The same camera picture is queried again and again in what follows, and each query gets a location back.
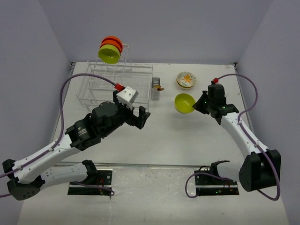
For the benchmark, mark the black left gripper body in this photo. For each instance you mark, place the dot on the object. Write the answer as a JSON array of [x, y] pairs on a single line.
[[123, 109]]

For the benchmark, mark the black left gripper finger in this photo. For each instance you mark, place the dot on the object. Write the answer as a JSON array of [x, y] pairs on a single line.
[[142, 117], [132, 119]]

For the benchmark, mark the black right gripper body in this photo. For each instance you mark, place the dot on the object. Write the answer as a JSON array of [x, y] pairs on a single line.
[[211, 104]]

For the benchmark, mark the lime green bowl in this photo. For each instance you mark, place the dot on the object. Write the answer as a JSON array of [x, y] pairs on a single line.
[[109, 54], [184, 103]]

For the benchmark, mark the blue patterned ceramic bowl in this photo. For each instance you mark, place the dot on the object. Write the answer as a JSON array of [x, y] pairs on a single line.
[[184, 87]]

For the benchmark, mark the orange flower ceramic bowl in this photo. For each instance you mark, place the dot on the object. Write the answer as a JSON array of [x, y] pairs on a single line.
[[186, 78]]

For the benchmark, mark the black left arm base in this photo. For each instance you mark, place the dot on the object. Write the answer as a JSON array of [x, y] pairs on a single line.
[[103, 182]]

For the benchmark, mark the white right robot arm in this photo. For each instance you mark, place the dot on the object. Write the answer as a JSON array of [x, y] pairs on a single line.
[[261, 166]]

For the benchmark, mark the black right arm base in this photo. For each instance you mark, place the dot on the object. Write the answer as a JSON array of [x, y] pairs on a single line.
[[210, 186]]

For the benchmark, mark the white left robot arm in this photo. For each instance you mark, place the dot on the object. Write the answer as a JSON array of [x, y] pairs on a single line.
[[37, 172]]

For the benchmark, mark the grey cutlery holder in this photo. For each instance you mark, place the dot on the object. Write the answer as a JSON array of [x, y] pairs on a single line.
[[155, 85]]

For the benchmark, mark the gold spoon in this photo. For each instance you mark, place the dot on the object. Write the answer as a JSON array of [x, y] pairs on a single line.
[[161, 88]]

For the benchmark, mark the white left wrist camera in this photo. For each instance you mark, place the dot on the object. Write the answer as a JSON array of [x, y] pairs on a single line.
[[127, 97]]

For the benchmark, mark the white wire dish rack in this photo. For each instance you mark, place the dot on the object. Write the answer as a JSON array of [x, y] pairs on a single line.
[[93, 91]]

